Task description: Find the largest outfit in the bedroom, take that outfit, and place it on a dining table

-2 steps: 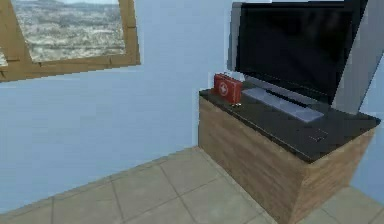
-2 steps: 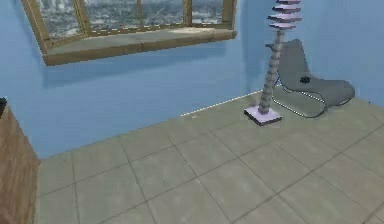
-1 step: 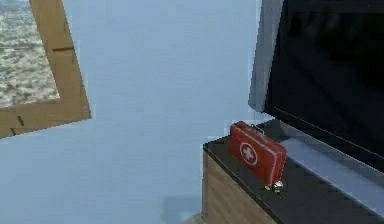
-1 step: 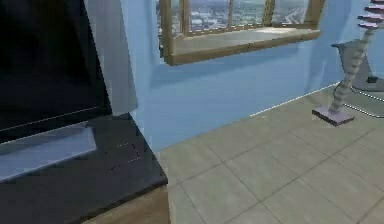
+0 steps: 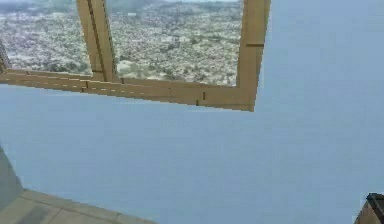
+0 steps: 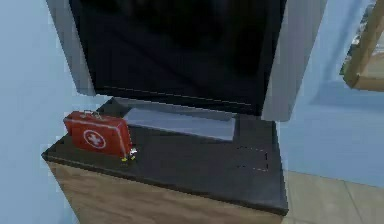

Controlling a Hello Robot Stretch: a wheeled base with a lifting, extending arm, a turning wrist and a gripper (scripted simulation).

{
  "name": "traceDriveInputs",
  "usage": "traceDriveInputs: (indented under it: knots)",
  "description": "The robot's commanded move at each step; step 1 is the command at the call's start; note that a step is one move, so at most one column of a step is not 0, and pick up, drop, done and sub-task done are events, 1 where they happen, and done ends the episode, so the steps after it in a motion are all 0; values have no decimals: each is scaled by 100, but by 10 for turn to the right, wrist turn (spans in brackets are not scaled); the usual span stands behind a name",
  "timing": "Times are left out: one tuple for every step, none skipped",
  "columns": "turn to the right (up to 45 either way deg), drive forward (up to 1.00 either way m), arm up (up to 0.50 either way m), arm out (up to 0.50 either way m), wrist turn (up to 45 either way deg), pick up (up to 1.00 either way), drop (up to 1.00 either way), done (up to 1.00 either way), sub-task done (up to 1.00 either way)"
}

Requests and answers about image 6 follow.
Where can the black topped wooden cabinet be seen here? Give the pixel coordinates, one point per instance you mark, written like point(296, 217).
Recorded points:
point(186, 173)

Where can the grey framed television set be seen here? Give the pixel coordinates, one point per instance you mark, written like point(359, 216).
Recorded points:
point(180, 50)

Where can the small yellow and white figure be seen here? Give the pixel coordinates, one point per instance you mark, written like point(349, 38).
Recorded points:
point(130, 155)

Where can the red first aid case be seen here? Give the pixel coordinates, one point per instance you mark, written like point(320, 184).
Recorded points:
point(98, 135)

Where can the wooden framed wall picture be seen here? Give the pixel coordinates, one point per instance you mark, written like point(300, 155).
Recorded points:
point(365, 53)

